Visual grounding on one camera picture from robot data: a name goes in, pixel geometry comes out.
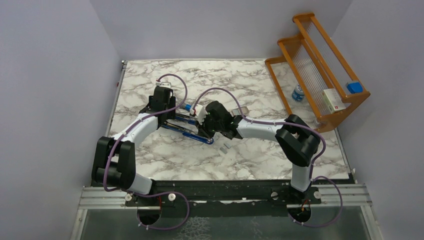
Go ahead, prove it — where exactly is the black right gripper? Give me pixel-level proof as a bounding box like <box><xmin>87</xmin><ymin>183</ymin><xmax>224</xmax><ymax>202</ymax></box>
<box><xmin>194</xmin><ymin>113</ymin><xmax>223</xmax><ymax>140</ymax></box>

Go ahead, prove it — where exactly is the staple box tray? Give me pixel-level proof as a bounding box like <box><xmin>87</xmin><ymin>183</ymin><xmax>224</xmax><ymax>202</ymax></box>
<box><xmin>231</xmin><ymin>106</ymin><xmax>249</xmax><ymax>116</ymax></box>

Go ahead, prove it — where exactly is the blue black stapler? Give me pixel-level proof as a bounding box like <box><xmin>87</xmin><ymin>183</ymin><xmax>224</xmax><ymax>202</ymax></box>
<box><xmin>175</xmin><ymin>113</ymin><xmax>197</xmax><ymax>126</ymax></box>

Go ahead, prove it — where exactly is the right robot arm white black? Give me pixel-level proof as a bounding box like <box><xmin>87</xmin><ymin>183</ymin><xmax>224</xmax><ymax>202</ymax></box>
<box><xmin>189</xmin><ymin>101</ymin><xmax>325</xmax><ymax>204</ymax></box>

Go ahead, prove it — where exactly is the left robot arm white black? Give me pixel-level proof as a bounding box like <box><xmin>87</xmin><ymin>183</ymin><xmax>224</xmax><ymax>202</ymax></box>
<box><xmin>91</xmin><ymin>86</ymin><xmax>176</xmax><ymax>206</ymax></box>

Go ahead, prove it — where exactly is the blue lidded small jar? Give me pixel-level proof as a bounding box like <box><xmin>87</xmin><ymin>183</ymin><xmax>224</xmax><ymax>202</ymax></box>
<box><xmin>291</xmin><ymin>84</ymin><xmax>305</xmax><ymax>102</ymax></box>

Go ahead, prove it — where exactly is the orange wooden tiered rack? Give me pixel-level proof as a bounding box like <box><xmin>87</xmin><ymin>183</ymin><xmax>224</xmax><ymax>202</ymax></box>
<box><xmin>265</xmin><ymin>12</ymin><xmax>371</xmax><ymax>133</ymax></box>

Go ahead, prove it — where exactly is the white red carton box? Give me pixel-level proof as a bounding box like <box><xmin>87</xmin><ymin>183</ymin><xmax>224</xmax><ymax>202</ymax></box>
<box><xmin>322</xmin><ymin>88</ymin><xmax>346</xmax><ymax>114</ymax></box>

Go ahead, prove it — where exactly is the blue block on rack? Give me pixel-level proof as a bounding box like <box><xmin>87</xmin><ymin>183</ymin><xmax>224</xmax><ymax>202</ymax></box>
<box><xmin>346</xmin><ymin>81</ymin><xmax>364</xmax><ymax>94</ymax></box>

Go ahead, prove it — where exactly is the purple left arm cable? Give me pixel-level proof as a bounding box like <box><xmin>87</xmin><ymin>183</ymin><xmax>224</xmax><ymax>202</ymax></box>
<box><xmin>102</xmin><ymin>73</ymin><xmax>191</xmax><ymax>232</ymax></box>

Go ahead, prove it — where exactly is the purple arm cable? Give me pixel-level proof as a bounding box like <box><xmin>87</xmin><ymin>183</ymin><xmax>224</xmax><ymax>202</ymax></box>
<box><xmin>193</xmin><ymin>87</ymin><xmax>344</xmax><ymax>229</ymax></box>
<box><xmin>102</xmin><ymin>73</ymin><xmax>191</xmax><ymax>232</ymax></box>

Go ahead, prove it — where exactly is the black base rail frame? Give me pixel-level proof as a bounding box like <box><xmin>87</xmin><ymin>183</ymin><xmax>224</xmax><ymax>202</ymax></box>
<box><xmin>78</xmin><ymin>180</ymin><xmax>373</xmax><ymax>218</ymax></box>

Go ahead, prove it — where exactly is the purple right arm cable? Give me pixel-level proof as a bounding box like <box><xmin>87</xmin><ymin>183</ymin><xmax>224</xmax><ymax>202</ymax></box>
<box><xmin>193</xmin><ymin>87</ymin><xmax>344</xmax><ymax>229</ymax></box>

